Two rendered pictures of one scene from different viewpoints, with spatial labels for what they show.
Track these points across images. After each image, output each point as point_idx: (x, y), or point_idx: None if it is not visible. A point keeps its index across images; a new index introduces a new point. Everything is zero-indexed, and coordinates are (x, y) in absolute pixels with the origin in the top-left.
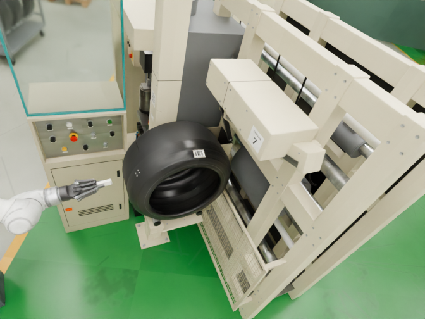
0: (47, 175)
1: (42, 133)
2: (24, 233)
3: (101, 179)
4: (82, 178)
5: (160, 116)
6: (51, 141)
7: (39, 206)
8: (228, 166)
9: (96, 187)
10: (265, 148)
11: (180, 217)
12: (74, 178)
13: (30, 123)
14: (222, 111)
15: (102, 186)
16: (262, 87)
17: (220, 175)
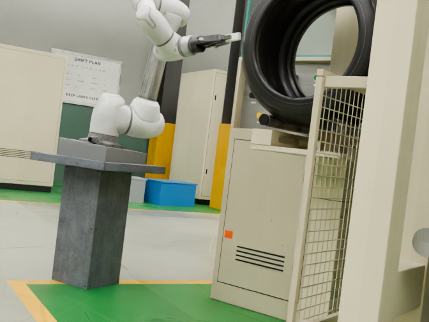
0: (228, 149)
1: (247, 87)
2: (141, 19)
3: (281, 181)
4: (260, 168)
5: None
6: (249, 95)
7: (168, 27)
8: (376, 0)
9: (222, 36)
10: None
11: (295, 109)
12: (251, 166)
13: (239, 62)
14: None
15: (227, 36)
16: None
17: (355, 6)
